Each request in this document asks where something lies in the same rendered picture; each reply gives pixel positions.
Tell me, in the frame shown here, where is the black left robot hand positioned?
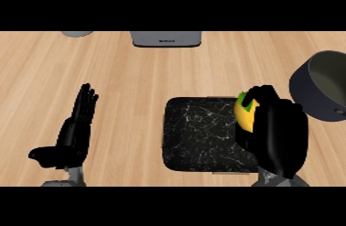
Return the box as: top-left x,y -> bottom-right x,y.
26,82 -> 100,170

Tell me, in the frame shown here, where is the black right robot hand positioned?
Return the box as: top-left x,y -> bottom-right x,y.
235,84 -> 310,180

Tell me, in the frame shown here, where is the yellow lemon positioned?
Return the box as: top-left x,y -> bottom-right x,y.
232,91 -> 260,134

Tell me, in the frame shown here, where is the black marbled tray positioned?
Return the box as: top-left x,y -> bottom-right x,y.
161,96 -> 262,174

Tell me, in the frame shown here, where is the dark grey pot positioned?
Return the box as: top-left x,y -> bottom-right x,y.
288,49 -> 346,123

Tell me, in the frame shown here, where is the grey round object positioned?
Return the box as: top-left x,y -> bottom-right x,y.
60,31 -> 94,38

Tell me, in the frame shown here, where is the grey rectangular appliance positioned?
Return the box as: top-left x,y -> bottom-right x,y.
130,31 -> 202,48

